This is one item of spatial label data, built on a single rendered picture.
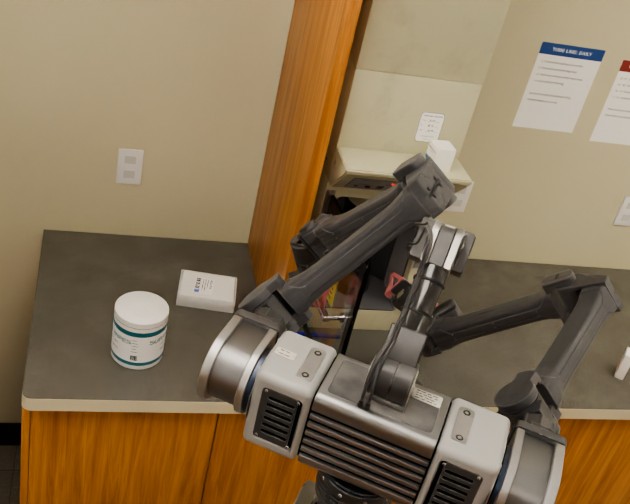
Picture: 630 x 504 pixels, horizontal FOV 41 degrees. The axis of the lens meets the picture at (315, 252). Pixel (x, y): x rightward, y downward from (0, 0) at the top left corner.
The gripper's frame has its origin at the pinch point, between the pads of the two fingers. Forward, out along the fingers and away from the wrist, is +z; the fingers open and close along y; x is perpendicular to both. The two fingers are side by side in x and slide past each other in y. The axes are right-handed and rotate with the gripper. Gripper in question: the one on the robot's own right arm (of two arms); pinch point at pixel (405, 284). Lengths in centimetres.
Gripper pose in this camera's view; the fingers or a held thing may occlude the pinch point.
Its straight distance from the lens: 224.6
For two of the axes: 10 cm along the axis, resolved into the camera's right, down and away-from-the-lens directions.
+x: -6.9, 6.5, 3.1
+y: -7.0, -5.0, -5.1
